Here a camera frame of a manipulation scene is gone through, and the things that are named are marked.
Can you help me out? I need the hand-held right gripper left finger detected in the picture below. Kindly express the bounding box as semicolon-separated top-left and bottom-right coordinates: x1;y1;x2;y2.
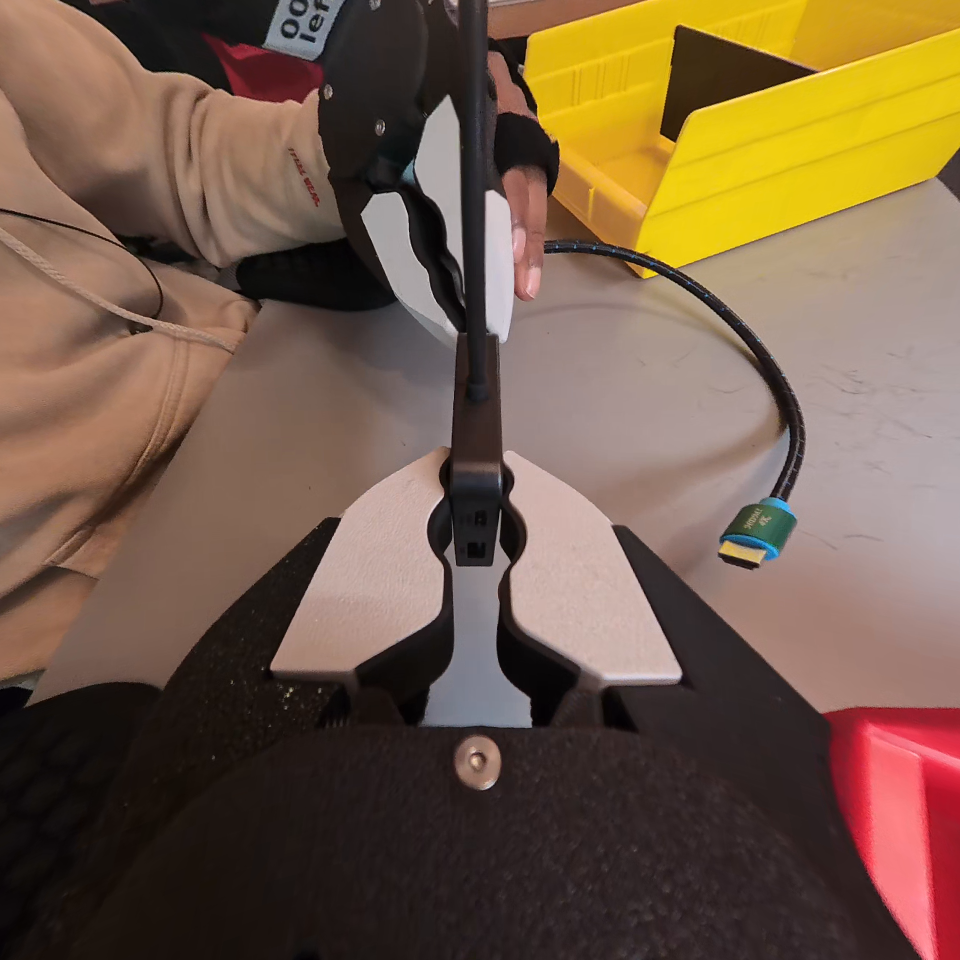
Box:
268;447;456;690

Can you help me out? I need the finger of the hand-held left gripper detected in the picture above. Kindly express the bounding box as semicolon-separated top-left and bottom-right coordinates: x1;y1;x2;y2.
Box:
414;96;517;345
333;176;470;340

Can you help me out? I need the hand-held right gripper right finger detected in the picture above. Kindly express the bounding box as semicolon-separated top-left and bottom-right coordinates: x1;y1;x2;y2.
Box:
496;450;685;690

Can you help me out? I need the black port adapter with cable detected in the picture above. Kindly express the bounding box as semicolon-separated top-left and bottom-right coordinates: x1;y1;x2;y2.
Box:
448;0;505;569

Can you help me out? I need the braided hdmi cable green plug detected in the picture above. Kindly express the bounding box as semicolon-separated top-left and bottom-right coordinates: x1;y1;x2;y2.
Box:
543;238;808;571

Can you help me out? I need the person's left forearm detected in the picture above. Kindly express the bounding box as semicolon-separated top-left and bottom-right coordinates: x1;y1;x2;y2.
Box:
0;0;350;270

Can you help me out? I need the person's left hand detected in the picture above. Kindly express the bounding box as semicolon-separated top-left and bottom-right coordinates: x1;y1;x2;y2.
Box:
486;37;562;303

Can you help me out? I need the black textured pad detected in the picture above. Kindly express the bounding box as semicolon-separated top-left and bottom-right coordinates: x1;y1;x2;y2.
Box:
235;238;400;310
0;681;162;960

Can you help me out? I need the black bin divider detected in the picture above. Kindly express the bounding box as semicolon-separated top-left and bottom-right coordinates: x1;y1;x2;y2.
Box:
658;24;820;144

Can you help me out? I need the yellow plastic bin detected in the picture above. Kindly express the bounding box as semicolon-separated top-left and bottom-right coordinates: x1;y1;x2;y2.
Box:
522;0;960;280

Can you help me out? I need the person's beige hoodie torso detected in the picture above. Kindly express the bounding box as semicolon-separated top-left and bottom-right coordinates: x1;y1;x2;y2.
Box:
0;187;262;685

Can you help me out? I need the red plastic bin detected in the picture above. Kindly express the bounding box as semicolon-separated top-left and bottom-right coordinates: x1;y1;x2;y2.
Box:
823;705;960;960

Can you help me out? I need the thin black wire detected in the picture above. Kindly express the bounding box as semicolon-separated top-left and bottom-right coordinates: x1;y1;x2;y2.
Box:
0;207;166;337

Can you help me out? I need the beige hoodie drawstring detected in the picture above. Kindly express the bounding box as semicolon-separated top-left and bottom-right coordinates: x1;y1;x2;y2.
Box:
0;223;240;355

